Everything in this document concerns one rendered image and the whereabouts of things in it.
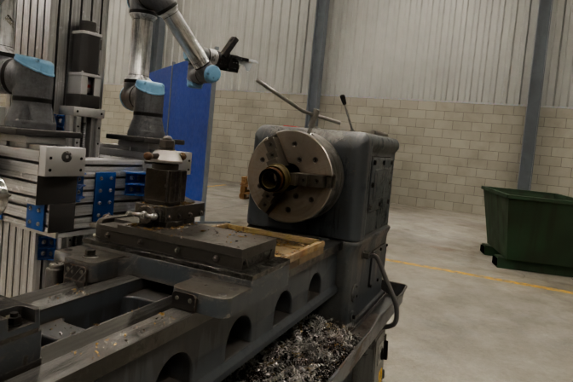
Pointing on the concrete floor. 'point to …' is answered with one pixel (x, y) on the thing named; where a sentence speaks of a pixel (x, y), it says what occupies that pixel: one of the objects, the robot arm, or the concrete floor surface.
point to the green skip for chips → (529, 230)
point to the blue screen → (189, 124)
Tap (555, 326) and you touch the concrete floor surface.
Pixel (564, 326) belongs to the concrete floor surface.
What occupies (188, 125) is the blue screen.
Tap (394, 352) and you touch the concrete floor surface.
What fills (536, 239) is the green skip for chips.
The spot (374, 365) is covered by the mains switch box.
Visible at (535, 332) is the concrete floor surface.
